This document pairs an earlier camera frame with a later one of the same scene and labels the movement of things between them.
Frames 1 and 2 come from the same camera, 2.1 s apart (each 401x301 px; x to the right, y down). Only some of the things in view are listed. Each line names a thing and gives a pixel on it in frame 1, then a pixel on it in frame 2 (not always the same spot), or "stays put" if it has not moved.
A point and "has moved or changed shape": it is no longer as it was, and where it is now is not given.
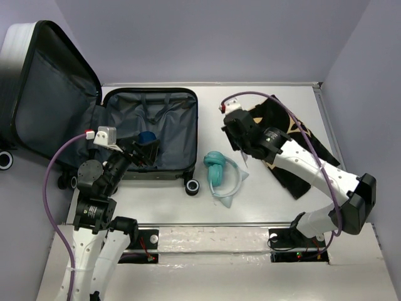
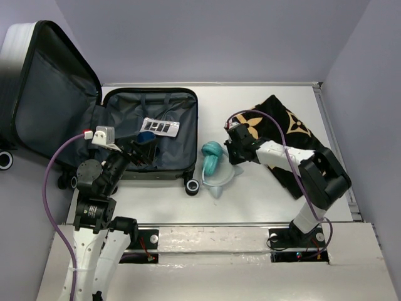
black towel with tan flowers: [270, 111] stays put
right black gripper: [225, 128] -> [235, 160]
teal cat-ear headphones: [225, 176] has moved or changed shape
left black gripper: [148, 151] stays put
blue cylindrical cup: [145, 137] stays put
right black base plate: [291, 238] stays put
